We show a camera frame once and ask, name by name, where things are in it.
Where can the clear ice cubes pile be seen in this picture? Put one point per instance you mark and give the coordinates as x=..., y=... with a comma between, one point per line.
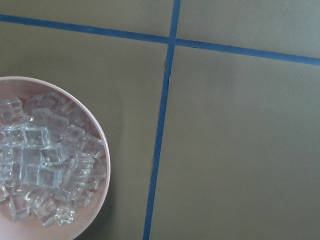
x=51, y=162

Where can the pink bowl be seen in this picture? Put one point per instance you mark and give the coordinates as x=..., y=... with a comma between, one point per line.
x=31, y=228

